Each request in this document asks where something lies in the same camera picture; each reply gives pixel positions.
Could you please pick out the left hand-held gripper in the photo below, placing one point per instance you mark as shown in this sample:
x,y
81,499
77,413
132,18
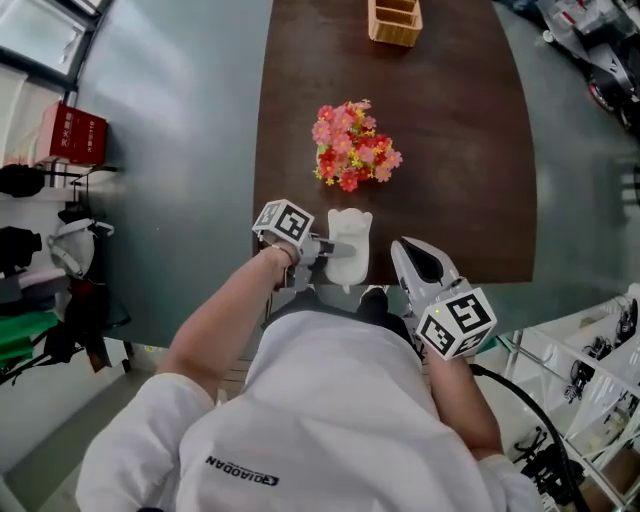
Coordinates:
x,y
287,222

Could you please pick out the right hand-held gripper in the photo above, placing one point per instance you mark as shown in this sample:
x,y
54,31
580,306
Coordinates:
x,y
457,325

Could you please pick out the white bear-shaped plastic figure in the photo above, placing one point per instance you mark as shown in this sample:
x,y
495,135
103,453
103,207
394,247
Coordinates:
x,y
350,225

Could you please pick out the person's right forearm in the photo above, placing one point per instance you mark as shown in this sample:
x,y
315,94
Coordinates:
x,y
460,405

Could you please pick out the person's left forearm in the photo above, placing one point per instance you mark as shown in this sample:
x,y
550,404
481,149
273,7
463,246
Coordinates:
x,y
220,330

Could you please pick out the person's dark trousers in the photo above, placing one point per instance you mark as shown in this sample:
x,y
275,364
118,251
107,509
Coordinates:
x,y
375,305

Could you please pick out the white pot of artificial flowers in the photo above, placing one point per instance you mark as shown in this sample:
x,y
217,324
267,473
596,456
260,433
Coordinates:
x,y
355,145

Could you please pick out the dark wooden table white legs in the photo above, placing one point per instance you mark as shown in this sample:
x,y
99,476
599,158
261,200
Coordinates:
x,y
450,150

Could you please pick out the person's white shirt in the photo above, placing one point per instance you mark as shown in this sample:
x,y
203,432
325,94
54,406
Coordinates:
x,y
325,425

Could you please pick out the black gadget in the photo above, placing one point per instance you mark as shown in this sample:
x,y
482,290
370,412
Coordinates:
x,y
597,347
579,382
627,322

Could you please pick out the black folding stand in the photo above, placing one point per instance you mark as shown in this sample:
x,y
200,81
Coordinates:
x,y
550,465

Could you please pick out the wooden organizer box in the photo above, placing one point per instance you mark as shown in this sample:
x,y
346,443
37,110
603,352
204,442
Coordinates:
x,y
395,25

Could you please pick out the black coat rack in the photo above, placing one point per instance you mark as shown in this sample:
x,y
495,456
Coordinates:
x,y
80,310

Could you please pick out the white paper cup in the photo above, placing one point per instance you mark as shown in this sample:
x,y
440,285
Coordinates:
x,y
547,35

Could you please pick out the gray wheeled robot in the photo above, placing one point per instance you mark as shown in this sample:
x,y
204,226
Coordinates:
x,y
615,75

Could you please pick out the red box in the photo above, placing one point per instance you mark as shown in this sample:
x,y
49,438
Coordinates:
x,y
75,135

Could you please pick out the green jacket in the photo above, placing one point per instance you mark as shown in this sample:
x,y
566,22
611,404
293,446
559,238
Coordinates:
x,y
22,340

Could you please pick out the large glass window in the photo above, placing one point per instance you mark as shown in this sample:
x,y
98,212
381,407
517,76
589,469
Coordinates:
x,y
40,35

